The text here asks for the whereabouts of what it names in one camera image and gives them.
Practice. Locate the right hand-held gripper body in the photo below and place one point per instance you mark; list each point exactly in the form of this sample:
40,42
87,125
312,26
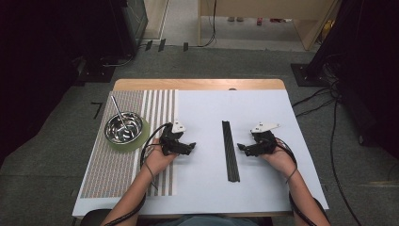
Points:
265,142

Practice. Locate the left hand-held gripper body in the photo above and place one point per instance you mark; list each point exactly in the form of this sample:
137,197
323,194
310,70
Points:
169,141

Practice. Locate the row of black chopsticks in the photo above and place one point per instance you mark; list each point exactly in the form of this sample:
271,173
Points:
231,150

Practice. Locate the stainless steel bowl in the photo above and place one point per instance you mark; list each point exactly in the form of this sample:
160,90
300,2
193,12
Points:
124,130

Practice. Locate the person's left hand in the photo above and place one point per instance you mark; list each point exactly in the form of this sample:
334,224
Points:
156,161

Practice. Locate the person's right hand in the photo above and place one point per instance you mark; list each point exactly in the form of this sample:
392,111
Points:
282,160

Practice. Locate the round green coaster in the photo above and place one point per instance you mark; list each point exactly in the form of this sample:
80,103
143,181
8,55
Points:
142,141

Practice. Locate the white table sheet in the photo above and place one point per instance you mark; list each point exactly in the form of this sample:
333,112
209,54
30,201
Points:
204,106

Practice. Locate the wooden table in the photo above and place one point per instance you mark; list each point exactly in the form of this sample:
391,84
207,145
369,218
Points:
188,84

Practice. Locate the silver metal stick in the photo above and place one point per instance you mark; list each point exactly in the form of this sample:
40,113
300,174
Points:
116,108

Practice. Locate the striped woven placemat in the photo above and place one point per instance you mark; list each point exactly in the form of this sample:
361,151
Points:
109,169

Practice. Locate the person's blue clothing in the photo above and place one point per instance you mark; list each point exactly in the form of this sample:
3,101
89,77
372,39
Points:
207,220

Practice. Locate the black square stand base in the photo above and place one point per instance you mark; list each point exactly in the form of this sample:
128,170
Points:
307,75

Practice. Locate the black floor tape strip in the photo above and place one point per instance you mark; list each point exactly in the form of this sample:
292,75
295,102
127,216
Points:
185,46
162,45

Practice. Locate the black flat stand base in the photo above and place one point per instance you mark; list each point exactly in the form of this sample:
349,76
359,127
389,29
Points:
95,73

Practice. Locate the black round seat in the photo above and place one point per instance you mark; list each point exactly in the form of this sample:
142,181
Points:
94,218

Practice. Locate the small red item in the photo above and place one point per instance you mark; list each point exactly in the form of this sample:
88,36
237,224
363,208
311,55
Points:
259,21

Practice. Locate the beige floor tape strip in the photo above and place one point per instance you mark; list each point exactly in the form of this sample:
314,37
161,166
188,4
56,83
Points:
379,184

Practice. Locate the dark glass cabinet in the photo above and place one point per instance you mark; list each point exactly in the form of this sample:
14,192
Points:
135,22

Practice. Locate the pale shoes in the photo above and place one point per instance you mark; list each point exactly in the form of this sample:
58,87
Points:
235,19

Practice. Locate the black curtain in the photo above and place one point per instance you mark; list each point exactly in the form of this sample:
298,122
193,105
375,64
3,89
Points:
367,62
47,62

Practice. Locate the yellow item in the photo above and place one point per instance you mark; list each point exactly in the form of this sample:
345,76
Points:
327,28

